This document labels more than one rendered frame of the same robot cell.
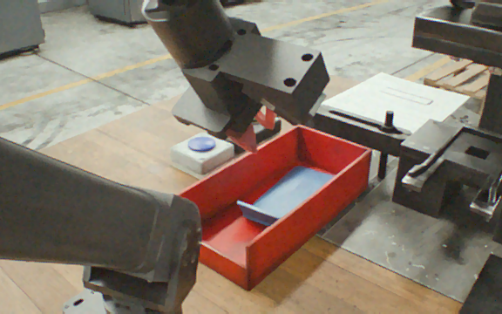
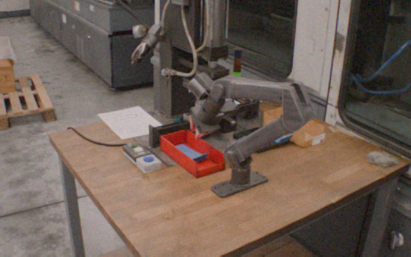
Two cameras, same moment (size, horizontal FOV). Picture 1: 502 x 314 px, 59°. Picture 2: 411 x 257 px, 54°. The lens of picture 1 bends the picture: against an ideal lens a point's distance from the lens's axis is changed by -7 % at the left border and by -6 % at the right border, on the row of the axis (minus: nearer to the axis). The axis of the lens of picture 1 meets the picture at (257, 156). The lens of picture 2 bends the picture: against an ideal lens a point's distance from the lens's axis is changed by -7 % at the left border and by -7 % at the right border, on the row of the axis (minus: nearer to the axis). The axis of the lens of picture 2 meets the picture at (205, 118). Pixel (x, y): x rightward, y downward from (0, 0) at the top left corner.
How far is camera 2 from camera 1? 1.38 m
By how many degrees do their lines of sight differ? 66
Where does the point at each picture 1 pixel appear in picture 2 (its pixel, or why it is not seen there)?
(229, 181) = (182, 156)
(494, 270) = (239, 135)
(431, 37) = not seen: hidden behind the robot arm
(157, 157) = (136, 175)
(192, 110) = (208, 128)
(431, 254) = (224, 143)
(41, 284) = (207, 203)
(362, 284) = not seen: hidden behind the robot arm
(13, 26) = not seen: outside the picture
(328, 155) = (173, 140)
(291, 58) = (231, 103)
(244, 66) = (226, 109)
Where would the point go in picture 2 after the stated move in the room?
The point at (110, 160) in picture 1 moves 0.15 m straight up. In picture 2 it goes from (129, 186) to (126, 145)
